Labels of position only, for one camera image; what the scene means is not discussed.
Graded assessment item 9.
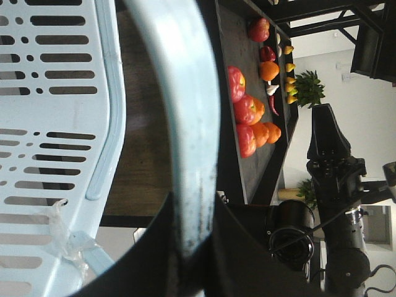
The orange fruit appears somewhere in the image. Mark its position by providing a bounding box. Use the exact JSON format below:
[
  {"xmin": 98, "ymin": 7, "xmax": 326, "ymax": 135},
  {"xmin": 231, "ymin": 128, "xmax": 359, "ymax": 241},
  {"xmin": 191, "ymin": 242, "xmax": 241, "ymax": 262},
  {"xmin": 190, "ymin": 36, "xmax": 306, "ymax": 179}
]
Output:
[{"xmin": 259, "ymin": 61, "xmax": 280, "ymax": 82}]

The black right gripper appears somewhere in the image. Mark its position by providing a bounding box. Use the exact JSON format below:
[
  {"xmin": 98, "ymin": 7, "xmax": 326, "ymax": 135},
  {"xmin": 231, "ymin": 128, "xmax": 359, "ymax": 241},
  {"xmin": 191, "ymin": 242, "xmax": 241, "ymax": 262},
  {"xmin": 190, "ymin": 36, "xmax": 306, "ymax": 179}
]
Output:
[{"xmin": 307, "ymin": 103, "xmax": 366, "ymax": 209}]

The dark produce display tray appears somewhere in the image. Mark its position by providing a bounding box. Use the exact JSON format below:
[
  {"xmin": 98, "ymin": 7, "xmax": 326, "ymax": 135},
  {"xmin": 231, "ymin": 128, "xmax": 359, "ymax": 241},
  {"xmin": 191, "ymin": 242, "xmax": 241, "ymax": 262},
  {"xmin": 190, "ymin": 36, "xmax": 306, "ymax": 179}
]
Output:
[{"xmin": 202, "ymin": 1, "xmax": 298, "ymax": 205}]

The red apple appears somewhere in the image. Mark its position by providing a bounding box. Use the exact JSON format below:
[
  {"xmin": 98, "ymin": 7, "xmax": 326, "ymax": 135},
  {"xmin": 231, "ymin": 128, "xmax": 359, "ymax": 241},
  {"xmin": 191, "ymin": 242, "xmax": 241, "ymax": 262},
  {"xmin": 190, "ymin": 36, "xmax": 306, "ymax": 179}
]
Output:
[{"xmin": 228, "ymin": 66, "xmax": 246, "ymax": 103}]

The light blue plastic basket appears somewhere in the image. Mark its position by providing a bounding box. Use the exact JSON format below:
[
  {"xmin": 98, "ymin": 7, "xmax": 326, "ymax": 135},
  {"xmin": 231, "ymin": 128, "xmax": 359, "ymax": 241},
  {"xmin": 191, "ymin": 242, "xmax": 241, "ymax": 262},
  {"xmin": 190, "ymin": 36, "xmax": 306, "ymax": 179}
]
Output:
[{"xmin": 1, "ymin": 1, "xmax": 220, "ymax": 296}]

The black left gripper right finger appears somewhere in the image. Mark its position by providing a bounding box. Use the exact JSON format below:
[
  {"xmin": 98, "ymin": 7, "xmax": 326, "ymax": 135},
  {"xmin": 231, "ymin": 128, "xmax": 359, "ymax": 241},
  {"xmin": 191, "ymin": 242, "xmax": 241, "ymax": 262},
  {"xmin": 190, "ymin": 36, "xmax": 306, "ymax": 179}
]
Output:
[{"xmin": 204, "ymin": 199, "xmax": 322, "ymax": 296}]

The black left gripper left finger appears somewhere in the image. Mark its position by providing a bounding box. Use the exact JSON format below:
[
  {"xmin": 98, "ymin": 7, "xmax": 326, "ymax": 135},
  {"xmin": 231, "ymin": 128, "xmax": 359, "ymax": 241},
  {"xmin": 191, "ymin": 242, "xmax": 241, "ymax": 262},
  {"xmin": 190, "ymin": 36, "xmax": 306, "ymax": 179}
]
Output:
[{"xmin": 73, "ymin": 193, "xmax": 179, "ymax": 297}]

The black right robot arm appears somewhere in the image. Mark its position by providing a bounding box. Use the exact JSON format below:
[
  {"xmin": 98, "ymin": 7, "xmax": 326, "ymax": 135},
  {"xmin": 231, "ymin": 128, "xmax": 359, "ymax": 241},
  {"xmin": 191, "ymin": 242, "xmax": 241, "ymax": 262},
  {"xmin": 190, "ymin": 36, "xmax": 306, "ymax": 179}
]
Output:
[{"xmin": 307, "ymin": 103, "xmax": 371, "ymax": 296}]

